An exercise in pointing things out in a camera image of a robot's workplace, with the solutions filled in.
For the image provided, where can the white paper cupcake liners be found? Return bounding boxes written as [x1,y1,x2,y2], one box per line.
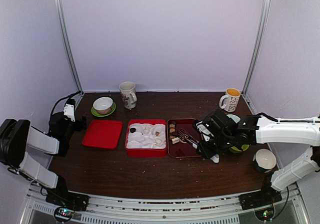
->
[126,123,167,149]

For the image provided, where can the lime green bowl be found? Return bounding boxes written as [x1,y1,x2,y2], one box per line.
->
[229,145,250,154]

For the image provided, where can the front aluminium rail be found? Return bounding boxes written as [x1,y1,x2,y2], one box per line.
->
[17,184,311,224]

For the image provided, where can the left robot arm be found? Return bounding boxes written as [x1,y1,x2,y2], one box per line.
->
[0,112,87,206]

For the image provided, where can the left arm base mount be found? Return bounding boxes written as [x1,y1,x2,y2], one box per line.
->
[45,193,90,211]

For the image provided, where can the light blue patterned bowl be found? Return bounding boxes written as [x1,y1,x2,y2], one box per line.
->
[227,114,241,123]

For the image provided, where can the right aluminium frame post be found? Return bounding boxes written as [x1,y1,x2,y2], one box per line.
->
[242,0,271,97]

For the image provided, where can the red chocolate tray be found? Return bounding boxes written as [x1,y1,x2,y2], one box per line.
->
[166,118,203,159]

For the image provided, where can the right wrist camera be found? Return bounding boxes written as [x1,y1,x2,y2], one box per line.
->
[193,122,214,142]

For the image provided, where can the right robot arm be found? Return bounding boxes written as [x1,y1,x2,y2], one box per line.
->
[194,110,320,205]

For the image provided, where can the white mug yellow inside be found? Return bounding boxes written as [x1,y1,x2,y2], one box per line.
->
[219,88,241,112]

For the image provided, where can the red tin lid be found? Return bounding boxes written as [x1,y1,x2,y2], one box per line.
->
[82,120,123,150]

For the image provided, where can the green saucer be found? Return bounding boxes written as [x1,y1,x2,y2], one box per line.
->
[91,103,117,118]

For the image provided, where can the red tin box base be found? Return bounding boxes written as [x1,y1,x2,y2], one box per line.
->
[125,119,168,158]

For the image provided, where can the white bowl on saucer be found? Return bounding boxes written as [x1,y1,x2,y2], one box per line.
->
[93,97,114,113]

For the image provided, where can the white block chocolate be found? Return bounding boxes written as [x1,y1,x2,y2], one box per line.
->
[171,137,180,144]

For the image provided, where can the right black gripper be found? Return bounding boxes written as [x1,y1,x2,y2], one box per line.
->
[196,134,235,160]

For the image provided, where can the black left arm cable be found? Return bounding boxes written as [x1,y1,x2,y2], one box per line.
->
[48,91,82,122]

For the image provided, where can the metal serving tongs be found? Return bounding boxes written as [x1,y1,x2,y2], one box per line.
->
[176,128,221,164]

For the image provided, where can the aluminium frame post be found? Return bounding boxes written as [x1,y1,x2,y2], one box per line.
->
[54,0,84,95]
[242,0,271,97]

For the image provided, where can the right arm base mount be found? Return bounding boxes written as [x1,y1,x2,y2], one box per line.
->
[238,191,282,211]

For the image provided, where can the tall white patterned mug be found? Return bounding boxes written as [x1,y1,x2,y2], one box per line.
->
[119,81,138,109]

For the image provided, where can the dark bowl white inside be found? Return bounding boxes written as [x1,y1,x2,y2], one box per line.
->
[252,149,277,174]

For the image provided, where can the left aluminium frame post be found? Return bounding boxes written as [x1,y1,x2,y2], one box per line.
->
[54,0,84,95]

